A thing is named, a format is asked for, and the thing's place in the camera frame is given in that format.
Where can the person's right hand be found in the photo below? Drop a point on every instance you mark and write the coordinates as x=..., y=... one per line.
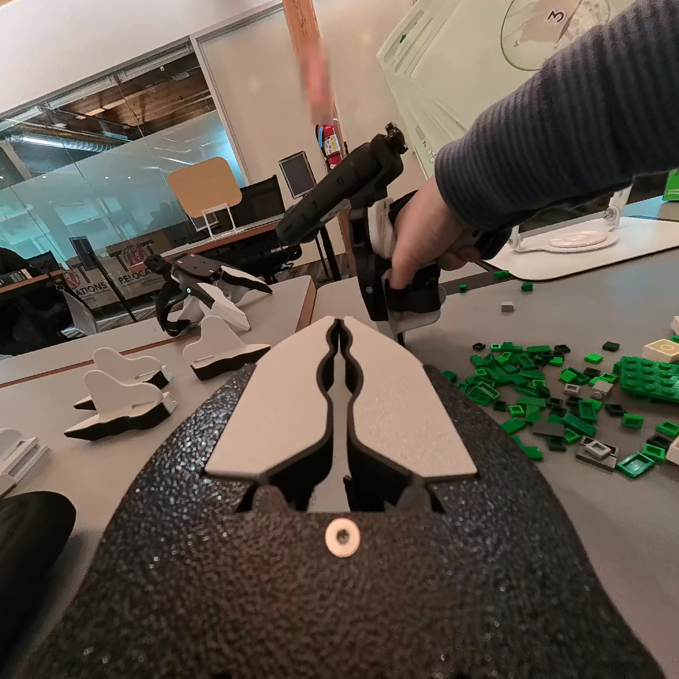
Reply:
x=424, y=233

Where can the green box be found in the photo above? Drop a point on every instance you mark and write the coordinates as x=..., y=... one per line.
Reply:
x=672, y=185

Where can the large green toy baseplate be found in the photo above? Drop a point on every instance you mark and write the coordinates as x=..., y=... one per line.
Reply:
x=650, y=379

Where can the pile of green toy tiles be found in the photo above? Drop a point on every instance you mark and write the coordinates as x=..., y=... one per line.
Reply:
x=530, y=392

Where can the white mat with stand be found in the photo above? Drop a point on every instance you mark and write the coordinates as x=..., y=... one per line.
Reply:
x=578, y=238

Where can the grey desk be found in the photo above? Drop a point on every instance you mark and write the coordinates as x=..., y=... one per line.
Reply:
x=610, y=530

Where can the white desk with wooden edge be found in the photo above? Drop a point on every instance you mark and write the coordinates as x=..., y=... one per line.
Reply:
x=276, y=302

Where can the black office chair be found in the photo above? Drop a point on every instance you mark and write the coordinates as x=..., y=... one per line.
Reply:
x=260, y=201

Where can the pale instruction display screen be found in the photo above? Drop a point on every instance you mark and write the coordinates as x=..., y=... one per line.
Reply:
x=467, y=69

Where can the beige board on stand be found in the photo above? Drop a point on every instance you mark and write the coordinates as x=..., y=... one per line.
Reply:
x=204, y=185

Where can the white toy brick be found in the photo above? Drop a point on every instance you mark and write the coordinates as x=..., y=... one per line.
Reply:
x=660, y=350

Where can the spare hand-held gripper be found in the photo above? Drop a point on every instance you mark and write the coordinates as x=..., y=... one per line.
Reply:
x=207, y=286

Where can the small framed screen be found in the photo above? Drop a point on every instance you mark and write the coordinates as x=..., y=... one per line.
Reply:
x=297, y=174

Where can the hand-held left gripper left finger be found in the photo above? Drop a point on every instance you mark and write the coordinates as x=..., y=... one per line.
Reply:
x=276, y=414

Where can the white wedge part black base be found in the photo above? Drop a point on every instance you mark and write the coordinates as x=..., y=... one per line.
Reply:
x=18, y=456
x=127, y=366
x=217, y=345
x=122, y=403

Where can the red fire extinguisher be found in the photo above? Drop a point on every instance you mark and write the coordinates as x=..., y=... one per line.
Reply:
x=330, y=146

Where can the person's right forearm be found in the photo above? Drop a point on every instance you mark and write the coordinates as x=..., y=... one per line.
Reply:
x=557, y=116

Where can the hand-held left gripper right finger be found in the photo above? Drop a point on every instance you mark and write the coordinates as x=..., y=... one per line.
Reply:
x=408, y=419

